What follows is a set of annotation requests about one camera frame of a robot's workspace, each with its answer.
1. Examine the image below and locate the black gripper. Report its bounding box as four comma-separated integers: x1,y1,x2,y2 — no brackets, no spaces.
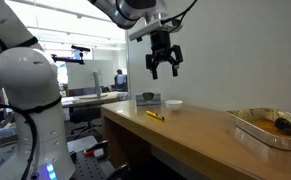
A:
146,31,183,80

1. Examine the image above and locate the small white bowl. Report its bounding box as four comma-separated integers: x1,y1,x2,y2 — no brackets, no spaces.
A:
165,100,183,111

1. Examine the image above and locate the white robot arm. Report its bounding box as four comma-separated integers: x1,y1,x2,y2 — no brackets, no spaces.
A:
0,0,181,180

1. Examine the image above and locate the blue white tissue box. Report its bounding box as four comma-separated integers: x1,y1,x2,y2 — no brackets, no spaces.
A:
135,92,161,106

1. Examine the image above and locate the person in blue shirt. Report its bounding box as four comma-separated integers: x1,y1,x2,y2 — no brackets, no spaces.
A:
114,69,126,91

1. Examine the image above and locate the yellow black pen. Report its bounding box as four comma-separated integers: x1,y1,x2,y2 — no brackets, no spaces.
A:
146,111,165,121

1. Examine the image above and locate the background desk with monitor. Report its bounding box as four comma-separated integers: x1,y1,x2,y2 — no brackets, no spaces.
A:
61,72,128,108

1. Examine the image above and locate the black orange clamp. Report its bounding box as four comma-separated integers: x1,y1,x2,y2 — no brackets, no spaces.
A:
83,140,109,156

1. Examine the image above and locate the aluminium foil tray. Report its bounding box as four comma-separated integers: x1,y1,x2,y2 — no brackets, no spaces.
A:
227,108,291,151

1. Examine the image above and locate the dark object in tray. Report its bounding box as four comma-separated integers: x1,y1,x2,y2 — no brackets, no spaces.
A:
274,118,291,136

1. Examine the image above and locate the black camera on stand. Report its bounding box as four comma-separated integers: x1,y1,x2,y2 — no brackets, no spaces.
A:
51,45,91,65

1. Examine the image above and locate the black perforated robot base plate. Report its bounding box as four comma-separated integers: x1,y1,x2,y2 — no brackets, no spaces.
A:
68,135,119,180

